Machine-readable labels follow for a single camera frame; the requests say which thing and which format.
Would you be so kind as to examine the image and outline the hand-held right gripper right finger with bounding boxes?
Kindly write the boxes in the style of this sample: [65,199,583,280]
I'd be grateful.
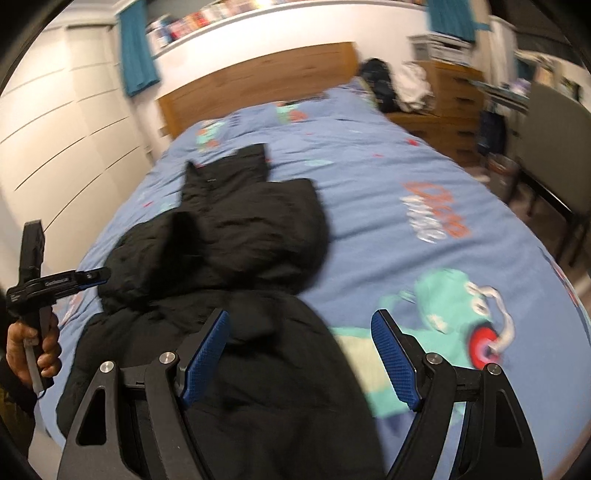
[372,309,543,480]

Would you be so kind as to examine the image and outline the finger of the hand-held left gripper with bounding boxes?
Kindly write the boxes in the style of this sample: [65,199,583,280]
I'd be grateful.
[75,268,112,290]

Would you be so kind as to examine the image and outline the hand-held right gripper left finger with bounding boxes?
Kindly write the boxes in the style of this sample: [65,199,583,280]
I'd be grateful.
[58,308,230,480]

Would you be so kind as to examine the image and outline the black puffer jacket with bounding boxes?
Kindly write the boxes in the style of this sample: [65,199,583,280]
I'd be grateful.
[58,143,386,480]

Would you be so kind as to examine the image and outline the person's left hand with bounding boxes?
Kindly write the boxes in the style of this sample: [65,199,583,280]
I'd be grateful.
[6,315,62,384]

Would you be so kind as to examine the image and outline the white wardrobe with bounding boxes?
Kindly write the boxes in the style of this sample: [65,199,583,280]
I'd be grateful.
[0,25,158,273]

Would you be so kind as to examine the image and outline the blue printed blanket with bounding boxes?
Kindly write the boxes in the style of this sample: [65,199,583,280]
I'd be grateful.
[34,76,591,480]

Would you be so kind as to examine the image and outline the waste bin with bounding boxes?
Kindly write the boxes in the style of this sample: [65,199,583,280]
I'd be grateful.
[484,154,519,205]

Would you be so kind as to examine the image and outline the teal curtain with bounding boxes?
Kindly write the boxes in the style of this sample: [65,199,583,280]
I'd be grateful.
[117,0,161,97]
[426,0,477,43]

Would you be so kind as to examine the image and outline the dark blue bag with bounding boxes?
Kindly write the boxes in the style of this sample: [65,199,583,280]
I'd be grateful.
[477,110,507,155]

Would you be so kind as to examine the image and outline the wooden dresser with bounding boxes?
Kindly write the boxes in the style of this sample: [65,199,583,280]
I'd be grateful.
[387,61,486,166]

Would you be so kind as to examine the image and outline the wooden headboard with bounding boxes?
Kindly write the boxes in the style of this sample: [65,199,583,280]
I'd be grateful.
[157,41,361,141]

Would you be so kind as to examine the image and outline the grey chair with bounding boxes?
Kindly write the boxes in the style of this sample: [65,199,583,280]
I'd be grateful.
[510,82,591,268]

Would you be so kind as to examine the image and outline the white clothing pile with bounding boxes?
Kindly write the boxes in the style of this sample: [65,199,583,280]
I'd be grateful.
[396,61,434,113]

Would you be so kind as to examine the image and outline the black backpack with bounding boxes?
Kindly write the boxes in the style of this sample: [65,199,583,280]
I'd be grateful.
[358,58,399,114]

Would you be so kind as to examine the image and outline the row of books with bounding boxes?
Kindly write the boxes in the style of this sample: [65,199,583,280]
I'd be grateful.
[147,0,430,51]

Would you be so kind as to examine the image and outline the glass desk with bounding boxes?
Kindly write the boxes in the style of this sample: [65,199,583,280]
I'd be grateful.
[470,76,532,114]

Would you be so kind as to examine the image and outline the white printer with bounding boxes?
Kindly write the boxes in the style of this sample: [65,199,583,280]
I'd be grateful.
[410,34,472,64]

